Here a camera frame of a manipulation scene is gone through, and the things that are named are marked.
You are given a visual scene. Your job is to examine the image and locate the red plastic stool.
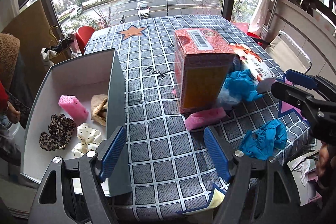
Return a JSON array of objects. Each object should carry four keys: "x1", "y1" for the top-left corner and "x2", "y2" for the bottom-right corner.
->
[{"x1": 233, "y1": 22, "x2": 263, "y2": 46}]

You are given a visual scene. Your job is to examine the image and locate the blue cloth front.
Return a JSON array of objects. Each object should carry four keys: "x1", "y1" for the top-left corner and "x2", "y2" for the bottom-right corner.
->
[{"x1": 239, "y1": 119, "x2": 287, "y2": 161}]

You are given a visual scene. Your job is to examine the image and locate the white tissue pack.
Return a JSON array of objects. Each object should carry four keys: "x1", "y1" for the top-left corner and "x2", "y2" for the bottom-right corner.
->
[{"x1": 230, "y1": 43, "x2": 276, "y2": 93}]

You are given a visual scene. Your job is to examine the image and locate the brown cardboard sheet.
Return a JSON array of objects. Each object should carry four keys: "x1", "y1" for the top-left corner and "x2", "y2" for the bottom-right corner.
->
[{"x1": 4, "y1": 0, "x2": 56, "y2": 97}]

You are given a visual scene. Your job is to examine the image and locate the grey storage box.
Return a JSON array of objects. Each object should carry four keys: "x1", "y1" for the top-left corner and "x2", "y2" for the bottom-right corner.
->
[{"x1": 21, "y1": 48, "x2": 125, "y2": 184}]

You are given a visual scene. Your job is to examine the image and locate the red yellow cardboard box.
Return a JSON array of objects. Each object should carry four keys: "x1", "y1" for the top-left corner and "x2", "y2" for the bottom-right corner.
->
[{"x1": 174, "y1": 28, "x2": 236, "y2": 114}]

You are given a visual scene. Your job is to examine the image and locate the leopard print scrunchie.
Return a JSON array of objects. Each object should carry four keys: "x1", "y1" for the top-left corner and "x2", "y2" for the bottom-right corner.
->
[{"x1": 39, "y1": 114, "x2": 76, "y2": 152}]

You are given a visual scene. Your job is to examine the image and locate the checkered star tablecloth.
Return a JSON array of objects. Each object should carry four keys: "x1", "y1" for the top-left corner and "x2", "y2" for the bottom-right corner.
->
[{"x1": 83, "y1": 14, "x2": 312, "y2": 222}]

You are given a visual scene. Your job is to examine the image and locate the beige knitted item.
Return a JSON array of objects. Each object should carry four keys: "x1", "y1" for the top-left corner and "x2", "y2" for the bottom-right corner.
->
[{"x1": 91, "y1": 94, "x2": 108, "y2": 126}]

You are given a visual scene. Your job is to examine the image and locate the red round chair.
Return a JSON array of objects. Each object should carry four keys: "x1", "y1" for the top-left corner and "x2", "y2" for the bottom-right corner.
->
[{"x1": 75, "y1": 26, "x2": 95, "y2": 54}]

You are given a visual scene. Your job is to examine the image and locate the beige folding chair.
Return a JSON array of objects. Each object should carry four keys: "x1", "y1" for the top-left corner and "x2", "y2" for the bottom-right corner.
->
[{"x1": 253, "y1": 30, "x2": 312, "y2": 74}]

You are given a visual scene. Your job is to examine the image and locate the pink foam block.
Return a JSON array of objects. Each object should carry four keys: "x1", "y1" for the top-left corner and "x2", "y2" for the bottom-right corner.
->
[
  {"x1": 185, "y1": 107, "x2": 226, "y2": 131},
  {"x1": 58, "y1": 95, "x2": 89, "y2": 122}
]

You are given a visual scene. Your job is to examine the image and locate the white polka dot scrunchie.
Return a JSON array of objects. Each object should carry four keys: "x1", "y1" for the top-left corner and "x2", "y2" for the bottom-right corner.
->
[{"x1": 71, "y1": 123, "x2": 104, "y2": 157}]

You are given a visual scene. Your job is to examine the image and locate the person in brown coat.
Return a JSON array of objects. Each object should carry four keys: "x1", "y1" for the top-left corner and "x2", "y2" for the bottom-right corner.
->
[{"x1": 1, "y1": 33, "x2": 33, "y2": 166}]

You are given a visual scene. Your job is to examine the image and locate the clothes on hanger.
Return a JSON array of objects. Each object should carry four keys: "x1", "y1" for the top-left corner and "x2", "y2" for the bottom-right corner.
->
[{"x1": 40, "y1": 30, "x2": 80, "y2": 71}]

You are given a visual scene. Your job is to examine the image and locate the blue cloth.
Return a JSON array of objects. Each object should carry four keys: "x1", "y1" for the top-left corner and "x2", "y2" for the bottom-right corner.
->
[
  {"x1": 215, "y1": 69, "x2": 263, "y2": 110},
  {"x1": 239, "y1": 119, "x2": 287, "y2": 161}
]

